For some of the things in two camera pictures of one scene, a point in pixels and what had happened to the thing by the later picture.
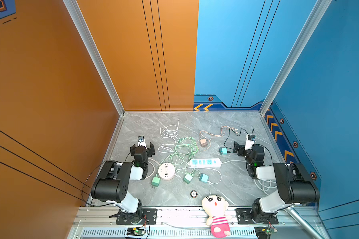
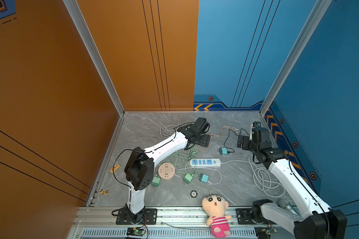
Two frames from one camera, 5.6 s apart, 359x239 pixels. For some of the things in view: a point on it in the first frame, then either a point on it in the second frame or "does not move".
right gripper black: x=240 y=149 -> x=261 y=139
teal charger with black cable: x=223 y=151 does not move
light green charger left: x=155 y=181 does not move
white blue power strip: x=205 y=163 does not move
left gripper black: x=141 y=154 -> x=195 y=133
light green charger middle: x=187 y=179 does not move
